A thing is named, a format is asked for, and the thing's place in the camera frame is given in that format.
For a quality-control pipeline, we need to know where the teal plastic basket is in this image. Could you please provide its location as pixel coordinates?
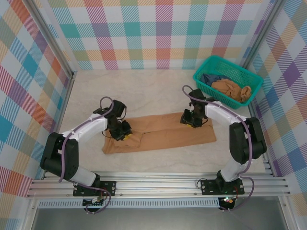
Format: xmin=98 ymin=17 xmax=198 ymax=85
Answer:
xmin=193 ymin=55 xmax=264 ymax=110

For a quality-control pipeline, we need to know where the grey metal panel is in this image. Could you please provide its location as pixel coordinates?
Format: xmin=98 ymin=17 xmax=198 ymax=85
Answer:
xmin=30 ymin=207 xmax=290 ymax=230

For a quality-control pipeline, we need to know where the aluminium mounting rail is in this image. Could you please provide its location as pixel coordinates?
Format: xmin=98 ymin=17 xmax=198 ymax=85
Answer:
xmin=25 ymin=169 xmax=291 ymax=198

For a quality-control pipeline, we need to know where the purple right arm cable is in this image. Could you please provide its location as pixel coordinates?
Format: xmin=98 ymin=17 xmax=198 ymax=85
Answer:
xmin=182 ymin=85 xmax=255 ymax=212

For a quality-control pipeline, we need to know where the aluminium left side rail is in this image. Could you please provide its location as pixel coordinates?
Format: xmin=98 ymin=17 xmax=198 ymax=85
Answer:
xmin=42 ymin=76 xmax=75 ymax=180

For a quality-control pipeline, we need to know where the left controller circuit board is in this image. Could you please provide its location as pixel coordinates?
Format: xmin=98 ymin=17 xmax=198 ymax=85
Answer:
xmin=83 ymin=196 xmax=106 ymax=207

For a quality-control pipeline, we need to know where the crumpled blue t-shirt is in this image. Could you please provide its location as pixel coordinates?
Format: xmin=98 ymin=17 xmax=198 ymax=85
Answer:
xmin=201 ymin=73 xmax=225 ymax=86

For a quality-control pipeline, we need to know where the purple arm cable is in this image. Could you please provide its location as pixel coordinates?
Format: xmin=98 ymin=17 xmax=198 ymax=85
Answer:
xmin=58 ymin=96 xmax=111 ymax=215
xmin=182 ymin=85 xmax=255 ymax=212

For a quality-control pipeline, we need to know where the white slotted cable duct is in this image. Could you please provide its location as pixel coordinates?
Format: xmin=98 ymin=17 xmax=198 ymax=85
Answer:
xmin=38 ymin=197 xmax=220 ymax=208

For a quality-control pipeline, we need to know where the aluminium left frame post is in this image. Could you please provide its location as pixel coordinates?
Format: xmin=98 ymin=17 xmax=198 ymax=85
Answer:
xmin=24 ymin=0 xmax=78 ymax=79

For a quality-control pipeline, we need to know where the right controller circuit board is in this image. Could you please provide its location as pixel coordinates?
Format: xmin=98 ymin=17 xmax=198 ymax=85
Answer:
xmin=219 ymin=195 xmax=237 ymax=209

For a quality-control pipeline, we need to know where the aluminium right frame post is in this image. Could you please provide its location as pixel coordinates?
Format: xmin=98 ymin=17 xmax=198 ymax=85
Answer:
xmin=240 ymin=0 xmax=284 ymax=70

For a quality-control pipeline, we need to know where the thin black wire loop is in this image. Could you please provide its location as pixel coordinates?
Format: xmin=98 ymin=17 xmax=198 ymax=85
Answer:
xmin=197 ymin=177 xmax=209 ymax=190

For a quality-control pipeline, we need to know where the crumpled plain orange t-shirt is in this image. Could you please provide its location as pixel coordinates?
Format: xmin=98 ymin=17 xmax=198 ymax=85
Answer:
xmin=211 ymin=78 xmax=252 ymax=104

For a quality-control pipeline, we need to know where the aluminium frame post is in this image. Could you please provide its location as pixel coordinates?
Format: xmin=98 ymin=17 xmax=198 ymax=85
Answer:
xmin=24 ymin=0 xmax=78 ymax=79
xmin=240 ymin=0 xmax=284 ymax=70

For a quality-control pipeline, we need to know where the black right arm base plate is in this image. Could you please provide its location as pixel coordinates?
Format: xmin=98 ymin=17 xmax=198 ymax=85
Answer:
xmin=201 ymin=179 xmax=245 ymax=196

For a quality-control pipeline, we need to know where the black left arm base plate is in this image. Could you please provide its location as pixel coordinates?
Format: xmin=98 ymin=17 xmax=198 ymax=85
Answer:
xmin=72 ymin=181 xmax=118 ymax=197

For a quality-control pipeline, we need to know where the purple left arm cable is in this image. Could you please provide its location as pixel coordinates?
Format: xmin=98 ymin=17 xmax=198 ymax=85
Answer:
xmin=58 ymin=96 xmax=111 ymax=215

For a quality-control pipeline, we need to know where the orange t-shirt with cartoon print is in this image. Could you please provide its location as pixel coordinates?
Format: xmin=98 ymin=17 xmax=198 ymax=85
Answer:
xmin=101 ymin=111 xmax=217 ymax=155

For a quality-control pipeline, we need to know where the aluminium right side rail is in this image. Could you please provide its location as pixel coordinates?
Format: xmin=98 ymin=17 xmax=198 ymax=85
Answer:
xmin=248 ymin=103 xmax=274 ymax=177

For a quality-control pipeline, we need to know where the controller circuit board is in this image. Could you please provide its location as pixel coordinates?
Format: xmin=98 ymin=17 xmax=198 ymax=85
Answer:
xmin=219 ymin=195 xmax=237 ymax=209
xmin=83 ymin=196 xmax=106 ymax=207

